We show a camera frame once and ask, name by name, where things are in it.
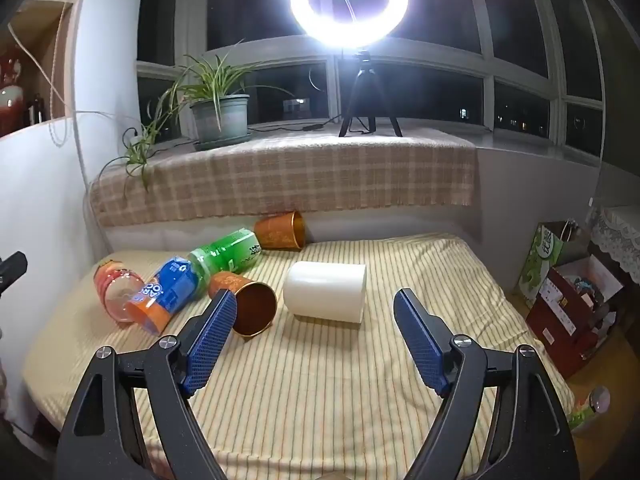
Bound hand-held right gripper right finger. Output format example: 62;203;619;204
393;287;581;480

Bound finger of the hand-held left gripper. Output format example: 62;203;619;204
0;251;29;292

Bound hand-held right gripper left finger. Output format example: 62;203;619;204
59;287;238;480

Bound white cup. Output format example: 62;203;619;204
283;261;367;324

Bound orange cup with copper inside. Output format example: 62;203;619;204
254;211;307;252
207;271;278;336

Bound blue and orange plastic bottle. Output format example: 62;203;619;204
125;256;206;336

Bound green plastic bottle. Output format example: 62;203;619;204
189;228;263;281

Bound clear bottle with pink label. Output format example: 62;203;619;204
94;258;146;323

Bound striped yellow bed sheet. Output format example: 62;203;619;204
22;232;576;480

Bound red cardboard box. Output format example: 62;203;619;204
525;255;626;378

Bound green carton box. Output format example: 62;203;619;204
517;221;576;308

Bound red vase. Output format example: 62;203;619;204
0;50;27;136

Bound small bottle with round cap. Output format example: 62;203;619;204
567;386;612;433

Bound checkered beige cloth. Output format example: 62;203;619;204
90;127;478;228

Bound grey pot saucer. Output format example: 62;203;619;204
192;132;253;152

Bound grey plant pot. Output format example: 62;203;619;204
190;94;251;142

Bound white lace cloth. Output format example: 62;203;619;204
590;205;640;286

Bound wooden shelf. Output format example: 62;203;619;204
0;0;96;136

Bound black tripod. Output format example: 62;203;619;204
338;50;403;138

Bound spider plant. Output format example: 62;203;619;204
97;52;296;191

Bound white cable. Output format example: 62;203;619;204
9;0;71;147

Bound black power cable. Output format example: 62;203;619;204
250;114;346;134

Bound white window frame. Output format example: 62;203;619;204
136;0;607;161

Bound ring light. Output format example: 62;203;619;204
290;0;410;47

